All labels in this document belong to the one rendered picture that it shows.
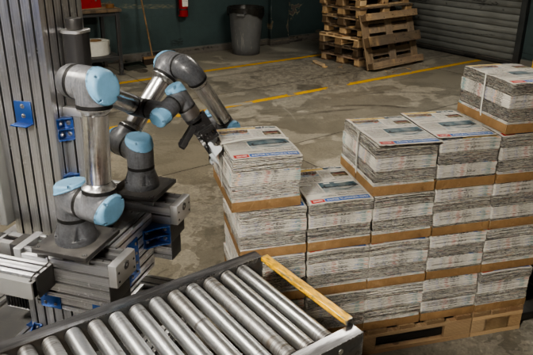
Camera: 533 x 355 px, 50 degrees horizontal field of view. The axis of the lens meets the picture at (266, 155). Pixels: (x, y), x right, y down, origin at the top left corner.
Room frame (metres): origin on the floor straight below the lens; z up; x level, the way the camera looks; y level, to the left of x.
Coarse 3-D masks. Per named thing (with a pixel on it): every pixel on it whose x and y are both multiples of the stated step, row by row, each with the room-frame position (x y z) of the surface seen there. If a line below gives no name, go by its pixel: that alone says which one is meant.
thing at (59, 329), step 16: (240, 256) 1.74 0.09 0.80; (256, 256) 1.74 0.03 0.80; (208, 272) 1.64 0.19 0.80; (256, 272) 1.73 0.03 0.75; (160, 288) 1.54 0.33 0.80; (176, 288) 1.55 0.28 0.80; (112, 304) 1.46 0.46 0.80; (128, 304) 1.46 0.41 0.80; (144, 304) 1.48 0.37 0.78; (64, 320) 1.38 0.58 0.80; (80, 320) 1.38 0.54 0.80; (128, 320) 1.45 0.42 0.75; (16, 336) 1.30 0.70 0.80; (32, 336) 1.31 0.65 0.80; (0, 352) 1.24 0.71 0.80; (16, 352) 1.26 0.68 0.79
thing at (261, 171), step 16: (256, 144) 2.18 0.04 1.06; (272, 144) 2.18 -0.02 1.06; (288, 144) 2.18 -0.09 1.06; (224, 160) 2.14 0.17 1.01; (240, 160) 2.01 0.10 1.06; (256, 160) 2.03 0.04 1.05; (272, 160) 2.05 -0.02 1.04; (288, 160) 2.07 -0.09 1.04; (224, 176) 2.12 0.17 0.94; (240, 176) 2.02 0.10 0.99; (256, 176) 2.04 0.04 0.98; (272, 176) 2.05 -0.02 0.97; (288, 176) 2.07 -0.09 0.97; (240, 192) 2.02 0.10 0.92; (256, 192) 2.04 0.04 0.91; (272, 192) 2.06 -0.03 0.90; (288, 192) 2.08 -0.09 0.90
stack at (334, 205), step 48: (336, 192) 2.23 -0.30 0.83; (432, 192) 2.25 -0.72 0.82; (480, 192) 2.31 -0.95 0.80; (240, 240) 2.03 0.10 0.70; (288, 240) 2.08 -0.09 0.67; (432, 240) 2.25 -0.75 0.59; (480, 240) 2.32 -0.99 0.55; (288, 288) 2.08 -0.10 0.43; (384, 288) 2.20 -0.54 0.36; (432, 288) 2.26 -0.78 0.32; (432, 336) 2.30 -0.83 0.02
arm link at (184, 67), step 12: (180, 60) 2.49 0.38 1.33; (192, 60) 2.51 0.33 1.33; (180, 72) 2.48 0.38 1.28; (192, 72) 2.48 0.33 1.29; (204, 72) 2.53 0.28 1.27; (192, 84) 2.49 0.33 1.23; (204, 84) 2.51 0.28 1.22; (204, 96) 2.53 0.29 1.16; (216, 96) 2.57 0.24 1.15; (216, 108) 2.57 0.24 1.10; (216, 120) 2.61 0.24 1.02; (228, 120) 2.62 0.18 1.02
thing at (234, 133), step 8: (224, 128) 2.37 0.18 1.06; (232, 128) 2.37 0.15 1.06; (240, 128) 2.37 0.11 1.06; (248, 128) 2.37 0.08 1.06; (256, 128) 2.38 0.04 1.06; (264, 128) 2.38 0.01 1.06; (272, 128) 2.38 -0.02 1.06; (224, 136) 2.27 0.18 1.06; (232, 136) 2.27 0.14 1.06; (240, 136) 2.27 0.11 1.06; (248, 136) 2.28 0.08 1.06; (256, 136) 2.28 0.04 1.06; (264, 136) 2.28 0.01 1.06; (272, 136) 2.28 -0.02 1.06; (216, 144) 2.32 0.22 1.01; (216, 168) 2.29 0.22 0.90
